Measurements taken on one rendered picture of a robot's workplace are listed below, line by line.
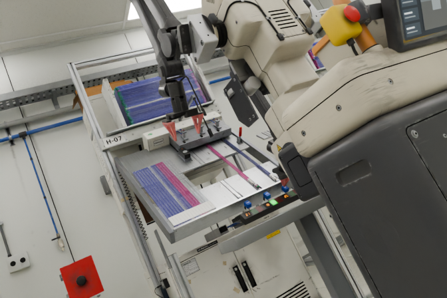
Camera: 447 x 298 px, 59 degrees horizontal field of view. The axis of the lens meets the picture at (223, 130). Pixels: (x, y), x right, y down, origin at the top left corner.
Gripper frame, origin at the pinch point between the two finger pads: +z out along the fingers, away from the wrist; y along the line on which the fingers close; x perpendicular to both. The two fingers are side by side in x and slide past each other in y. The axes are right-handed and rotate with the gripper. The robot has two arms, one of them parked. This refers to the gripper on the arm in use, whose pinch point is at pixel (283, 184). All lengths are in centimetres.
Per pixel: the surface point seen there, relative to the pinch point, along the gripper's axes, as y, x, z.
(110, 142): 58, -80, -5
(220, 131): 1, -55, -4
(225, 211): 32.6, -1.5, 1.9
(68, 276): 101, -12, 9
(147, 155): 43, -66, 2
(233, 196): 24.0, -7.8, 1.3
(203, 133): 10, -58, -5
